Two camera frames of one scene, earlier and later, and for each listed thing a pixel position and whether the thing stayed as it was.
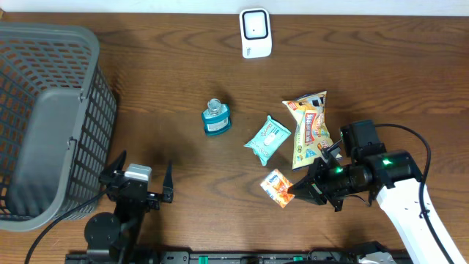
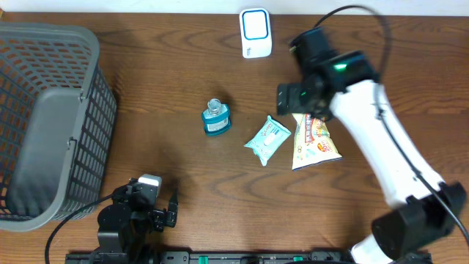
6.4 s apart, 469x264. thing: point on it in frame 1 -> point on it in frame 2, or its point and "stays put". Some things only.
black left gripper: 108,177 -> 159,216
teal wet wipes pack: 269,139 stays put
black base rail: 211,257 stays put
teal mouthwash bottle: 216,118 stays put
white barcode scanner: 256,33 stays put
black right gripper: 316,192 -> 291,105
